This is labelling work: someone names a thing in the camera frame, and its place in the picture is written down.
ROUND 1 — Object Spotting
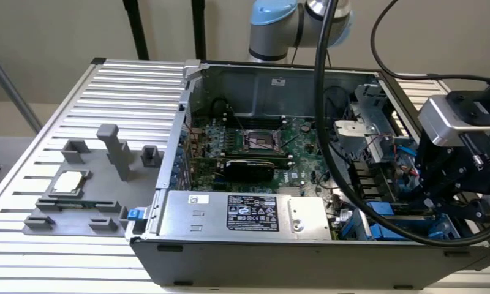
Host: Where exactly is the blue-grey disk bay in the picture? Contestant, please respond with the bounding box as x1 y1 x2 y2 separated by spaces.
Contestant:
350 198 462 243

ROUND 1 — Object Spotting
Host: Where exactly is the blue bay clip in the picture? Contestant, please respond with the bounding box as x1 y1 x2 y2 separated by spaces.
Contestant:
369 223 402 240

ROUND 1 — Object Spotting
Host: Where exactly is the silver metal drive cage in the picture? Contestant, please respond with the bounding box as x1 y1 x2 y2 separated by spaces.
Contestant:
349 83 397 163

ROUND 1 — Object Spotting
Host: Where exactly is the green motherboard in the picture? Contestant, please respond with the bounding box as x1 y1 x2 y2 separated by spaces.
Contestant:
181 115 351 200

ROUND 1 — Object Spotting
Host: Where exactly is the CPU socket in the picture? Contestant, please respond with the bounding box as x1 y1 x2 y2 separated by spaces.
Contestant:
238 128 286 153

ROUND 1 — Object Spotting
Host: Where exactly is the black graphics card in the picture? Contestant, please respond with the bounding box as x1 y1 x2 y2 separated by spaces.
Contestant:
189 156 278 186

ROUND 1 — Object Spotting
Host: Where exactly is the black open PC case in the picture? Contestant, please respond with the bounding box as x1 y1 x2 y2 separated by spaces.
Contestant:
124 59 490 291

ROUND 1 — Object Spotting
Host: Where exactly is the silver power supply unit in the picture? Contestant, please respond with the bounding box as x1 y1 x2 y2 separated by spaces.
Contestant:
157 190 331 241

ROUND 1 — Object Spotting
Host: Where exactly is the black stand pole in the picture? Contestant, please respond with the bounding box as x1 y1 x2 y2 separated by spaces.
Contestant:
121 0 150 61
190 0 207 61

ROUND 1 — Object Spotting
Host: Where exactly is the grey parts rack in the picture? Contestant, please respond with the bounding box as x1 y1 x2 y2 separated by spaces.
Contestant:
22 124 166 236

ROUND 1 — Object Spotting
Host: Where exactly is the green RAM stick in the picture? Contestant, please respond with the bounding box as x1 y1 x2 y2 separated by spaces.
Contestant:
38 200 112 209

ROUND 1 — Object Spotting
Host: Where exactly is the silver CPU chip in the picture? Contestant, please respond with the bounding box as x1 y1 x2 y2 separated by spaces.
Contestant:
52 171 85 193

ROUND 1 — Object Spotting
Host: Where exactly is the blue wire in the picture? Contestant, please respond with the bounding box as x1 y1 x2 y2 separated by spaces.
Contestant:
395 145 418 164

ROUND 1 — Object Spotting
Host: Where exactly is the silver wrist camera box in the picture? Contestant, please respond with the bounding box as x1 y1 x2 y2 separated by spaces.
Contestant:
417 90 490 147

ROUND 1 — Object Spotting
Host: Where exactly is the silver metal bracket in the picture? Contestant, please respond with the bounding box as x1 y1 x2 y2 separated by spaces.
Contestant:
333 119 379 146

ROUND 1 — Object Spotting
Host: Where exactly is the thick black camera cable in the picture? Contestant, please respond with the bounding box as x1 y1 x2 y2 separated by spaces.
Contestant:
313 0 490 247

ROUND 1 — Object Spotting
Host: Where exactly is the thin black cable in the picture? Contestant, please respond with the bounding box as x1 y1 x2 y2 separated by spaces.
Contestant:
370 0 490 85

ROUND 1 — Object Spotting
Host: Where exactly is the grey metal frame bar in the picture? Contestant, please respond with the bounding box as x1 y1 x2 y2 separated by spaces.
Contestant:
0 39 41 134

